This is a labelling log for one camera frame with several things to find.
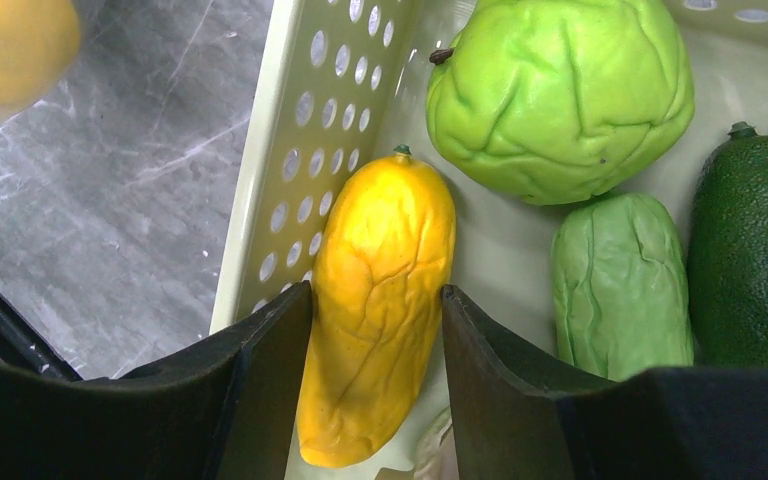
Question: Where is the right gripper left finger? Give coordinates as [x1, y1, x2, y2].
[0, 282, 312, 479]

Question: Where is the white cauliflower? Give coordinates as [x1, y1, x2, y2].
[413, 407, 460, 480]

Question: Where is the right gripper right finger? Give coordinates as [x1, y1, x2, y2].
[441, 285, 768, 479]

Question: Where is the dark green avocado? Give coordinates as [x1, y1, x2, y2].
[687, 121, 768, 367]

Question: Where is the clear orange zip bag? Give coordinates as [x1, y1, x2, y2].
[0, 0, 94, 154]

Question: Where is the light green pepper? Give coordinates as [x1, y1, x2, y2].
[425, 1, 695, 205]

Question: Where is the green cucumber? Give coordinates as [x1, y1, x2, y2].
[550, 193, 695, 381]

